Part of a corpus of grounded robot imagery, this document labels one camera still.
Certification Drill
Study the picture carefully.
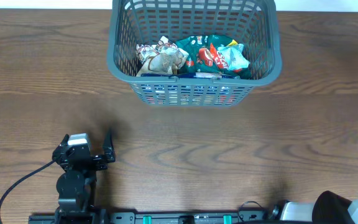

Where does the grey plastic basket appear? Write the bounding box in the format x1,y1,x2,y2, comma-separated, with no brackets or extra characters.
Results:
107,0,282,106

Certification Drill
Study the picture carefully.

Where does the small light teal sachet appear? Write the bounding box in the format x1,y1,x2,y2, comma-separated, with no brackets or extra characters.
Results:
218,44,250,72

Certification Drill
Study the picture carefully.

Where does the orange spaghetti packet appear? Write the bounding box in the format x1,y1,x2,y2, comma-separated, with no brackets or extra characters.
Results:
142,94,242,106

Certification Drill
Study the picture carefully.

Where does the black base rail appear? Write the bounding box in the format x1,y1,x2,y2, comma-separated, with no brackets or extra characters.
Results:
28,210,296,224

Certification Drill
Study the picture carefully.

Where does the blue carton box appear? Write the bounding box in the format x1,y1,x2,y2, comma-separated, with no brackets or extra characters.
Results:
140,72,242,102

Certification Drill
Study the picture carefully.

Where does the beige Pantree pouch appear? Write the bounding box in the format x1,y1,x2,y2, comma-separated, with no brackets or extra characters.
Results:
137,36,189,77

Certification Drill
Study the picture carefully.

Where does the green Nescafe coffee bag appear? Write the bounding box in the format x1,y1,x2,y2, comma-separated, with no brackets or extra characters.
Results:
176,34,251,79

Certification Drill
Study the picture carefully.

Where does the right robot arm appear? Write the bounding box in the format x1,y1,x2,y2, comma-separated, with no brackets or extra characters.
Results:
271,190,358,223

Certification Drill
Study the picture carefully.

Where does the beige cookie pouch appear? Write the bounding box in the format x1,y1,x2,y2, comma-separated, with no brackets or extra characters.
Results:
135,44,162,63

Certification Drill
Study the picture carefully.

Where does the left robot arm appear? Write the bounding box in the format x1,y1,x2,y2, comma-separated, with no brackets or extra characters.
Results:
52,130,116,222

